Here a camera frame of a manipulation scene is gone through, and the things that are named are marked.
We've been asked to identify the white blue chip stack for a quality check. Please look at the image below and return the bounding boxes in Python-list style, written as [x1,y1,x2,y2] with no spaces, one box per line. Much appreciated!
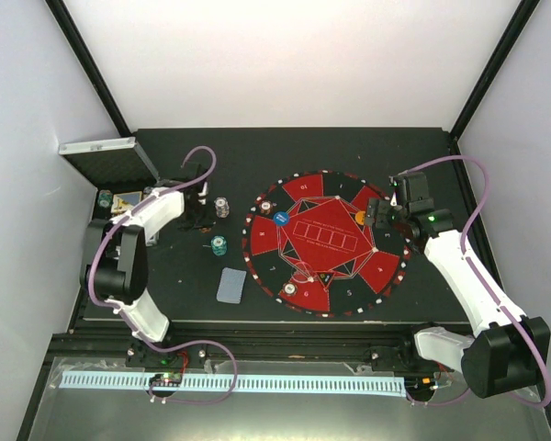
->
[214,197,230,219]

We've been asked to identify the yellow big blind button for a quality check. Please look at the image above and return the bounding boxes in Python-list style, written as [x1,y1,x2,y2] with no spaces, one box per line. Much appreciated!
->
[354,210,370,226]

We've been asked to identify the green blue chip stack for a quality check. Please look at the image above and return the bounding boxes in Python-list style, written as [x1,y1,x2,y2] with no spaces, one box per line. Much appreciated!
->
[210,235,228,256]

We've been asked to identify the orange chip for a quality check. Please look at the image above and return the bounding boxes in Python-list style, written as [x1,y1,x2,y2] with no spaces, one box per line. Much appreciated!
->
[282,283,298,297]
[259,200,273,214]

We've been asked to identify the blue small blind button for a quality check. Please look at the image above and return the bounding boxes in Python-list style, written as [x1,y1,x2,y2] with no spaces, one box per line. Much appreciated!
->
[273,211,290,227]

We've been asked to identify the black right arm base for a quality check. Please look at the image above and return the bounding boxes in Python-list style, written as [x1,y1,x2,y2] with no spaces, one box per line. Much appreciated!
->
[366,338,421,371]

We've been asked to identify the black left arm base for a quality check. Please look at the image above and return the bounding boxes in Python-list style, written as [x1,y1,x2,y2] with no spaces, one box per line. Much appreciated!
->
[126,340,187,370]

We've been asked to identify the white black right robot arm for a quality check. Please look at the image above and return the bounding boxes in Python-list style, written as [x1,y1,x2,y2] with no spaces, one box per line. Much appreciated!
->
[365,198,551,407]

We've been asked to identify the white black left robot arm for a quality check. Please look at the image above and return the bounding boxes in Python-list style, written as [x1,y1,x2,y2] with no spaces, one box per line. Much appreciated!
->
[80,184,212,367]

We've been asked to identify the yellow boxed card deck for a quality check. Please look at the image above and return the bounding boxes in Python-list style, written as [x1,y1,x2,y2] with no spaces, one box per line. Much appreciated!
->
[110,191,142,216]

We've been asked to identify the blue playing card deck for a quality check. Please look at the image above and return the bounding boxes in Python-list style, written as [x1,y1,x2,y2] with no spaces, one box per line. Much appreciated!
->
[216,267,246,304]

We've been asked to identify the round red black poker mat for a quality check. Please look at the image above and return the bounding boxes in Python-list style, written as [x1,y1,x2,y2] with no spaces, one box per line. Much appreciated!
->
[242,170,410,319]

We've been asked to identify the aluminium poker case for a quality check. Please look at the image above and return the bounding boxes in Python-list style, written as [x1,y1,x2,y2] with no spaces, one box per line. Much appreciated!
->
[57,135,163,249]

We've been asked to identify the green chips in case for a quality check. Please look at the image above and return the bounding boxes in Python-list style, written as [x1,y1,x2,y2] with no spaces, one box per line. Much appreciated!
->
[96,189,113,209]

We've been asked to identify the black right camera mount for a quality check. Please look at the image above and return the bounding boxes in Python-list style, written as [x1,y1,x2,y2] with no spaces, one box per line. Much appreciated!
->
[389,172,434,215]

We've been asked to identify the white slotted cable duct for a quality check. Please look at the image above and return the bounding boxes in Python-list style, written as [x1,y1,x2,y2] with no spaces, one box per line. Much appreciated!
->
[59,371,406,398]

